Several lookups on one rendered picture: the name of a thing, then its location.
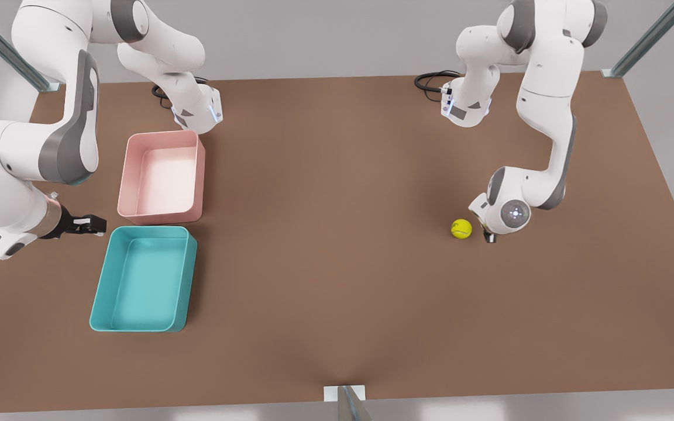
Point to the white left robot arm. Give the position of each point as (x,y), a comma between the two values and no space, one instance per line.
(547,88)

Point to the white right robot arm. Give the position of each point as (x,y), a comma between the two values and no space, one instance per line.
(68,140)

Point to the yellow tennis ball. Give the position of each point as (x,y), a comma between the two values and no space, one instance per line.
(461,228)

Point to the teal rectangular tray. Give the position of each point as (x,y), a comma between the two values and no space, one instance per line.
(141,280)

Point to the pink rectangular tray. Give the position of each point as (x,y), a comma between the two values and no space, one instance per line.
(164,175)

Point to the silver frame post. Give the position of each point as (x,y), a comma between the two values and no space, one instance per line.
(650,38)
(348,403)
(3,49)

